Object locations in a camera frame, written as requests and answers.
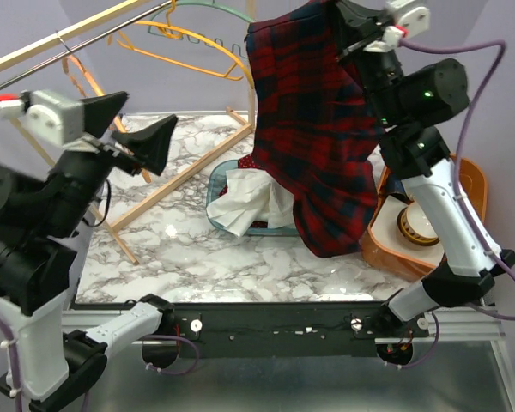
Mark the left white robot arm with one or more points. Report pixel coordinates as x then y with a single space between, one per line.
48 367

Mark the white shirt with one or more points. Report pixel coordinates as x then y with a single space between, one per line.
252 196

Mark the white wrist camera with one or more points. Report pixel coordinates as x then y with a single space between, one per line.
48 115
408 18

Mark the red polka dot skirt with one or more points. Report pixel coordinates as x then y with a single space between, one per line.
243 163

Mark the blue transparent plastic tray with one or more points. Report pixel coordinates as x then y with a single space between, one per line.
218 181

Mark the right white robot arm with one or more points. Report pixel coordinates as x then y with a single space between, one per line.
411 107

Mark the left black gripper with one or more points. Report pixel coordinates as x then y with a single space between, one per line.
149 142

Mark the yellow rimmed white bowl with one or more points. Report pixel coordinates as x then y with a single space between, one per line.
415 227

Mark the black mounting rail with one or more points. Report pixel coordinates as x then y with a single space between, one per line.
276 330

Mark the green wire hanger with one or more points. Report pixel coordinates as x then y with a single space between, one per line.
224 22

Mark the white square plate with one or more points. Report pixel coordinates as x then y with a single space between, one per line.
385 231

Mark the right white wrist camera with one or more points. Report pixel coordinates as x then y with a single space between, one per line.
408 18

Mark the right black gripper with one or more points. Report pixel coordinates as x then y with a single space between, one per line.
358 27

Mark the yellow plastic hanger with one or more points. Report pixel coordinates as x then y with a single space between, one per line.
231 69

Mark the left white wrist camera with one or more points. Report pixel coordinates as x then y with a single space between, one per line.
48 115

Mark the red plaid shirt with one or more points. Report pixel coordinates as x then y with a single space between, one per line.
314 129

